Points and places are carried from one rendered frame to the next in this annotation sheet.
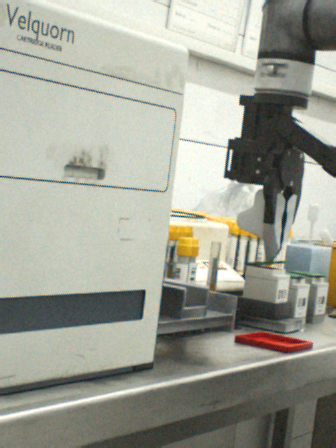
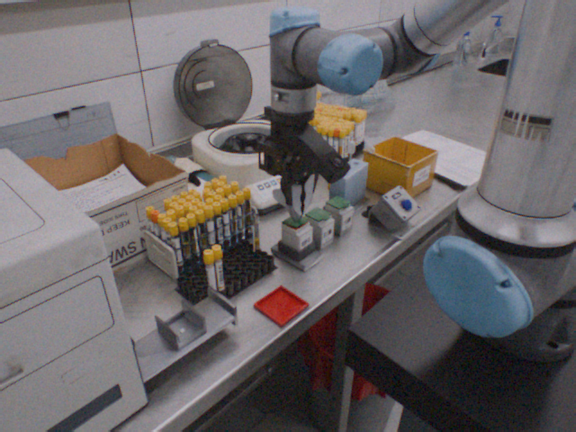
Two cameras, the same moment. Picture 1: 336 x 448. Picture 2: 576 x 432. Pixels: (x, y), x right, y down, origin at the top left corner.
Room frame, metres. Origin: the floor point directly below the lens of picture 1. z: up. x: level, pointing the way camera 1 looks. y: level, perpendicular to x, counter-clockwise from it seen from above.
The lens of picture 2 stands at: (0.60, -0.26, 1.42)
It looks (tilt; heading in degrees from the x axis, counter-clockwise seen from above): 32 degrees down; 12
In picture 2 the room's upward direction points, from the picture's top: straight up
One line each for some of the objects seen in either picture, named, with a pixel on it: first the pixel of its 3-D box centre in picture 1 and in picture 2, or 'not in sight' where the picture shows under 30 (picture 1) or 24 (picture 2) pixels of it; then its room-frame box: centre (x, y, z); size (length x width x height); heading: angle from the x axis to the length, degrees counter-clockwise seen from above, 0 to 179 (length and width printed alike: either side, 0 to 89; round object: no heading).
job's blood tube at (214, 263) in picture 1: (211, 281); (256, 238); (1.26, -0.07, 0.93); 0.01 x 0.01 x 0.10; 58
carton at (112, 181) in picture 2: not in sight; (104, 199); (1.29, 0.27, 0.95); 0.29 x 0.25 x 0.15; 58
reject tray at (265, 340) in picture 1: (274, 342); (281, 305); (1.14, -0.14, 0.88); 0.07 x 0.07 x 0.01; 58
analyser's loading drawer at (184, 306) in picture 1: (159, 308); (168, 337); (1.00, 0.00, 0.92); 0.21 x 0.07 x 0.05; 148
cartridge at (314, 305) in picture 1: (306, 296); (338, 215); (1.40, -0.21, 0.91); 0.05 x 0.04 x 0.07; 58
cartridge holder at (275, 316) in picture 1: (262, 312); (296, 248); (1.29, -0.14, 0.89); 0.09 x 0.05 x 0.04; 60
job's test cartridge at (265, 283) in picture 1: (265, 291); (296, 237); (1.29, -0.14, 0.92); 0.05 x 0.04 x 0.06; 60
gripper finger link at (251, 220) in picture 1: (257, 223); (284, 199); (1.28, -0.12, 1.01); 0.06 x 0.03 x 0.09; 60
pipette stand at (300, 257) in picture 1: (305, 278); (348, 187); (1.50, -0.22, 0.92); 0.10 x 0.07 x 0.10; 154
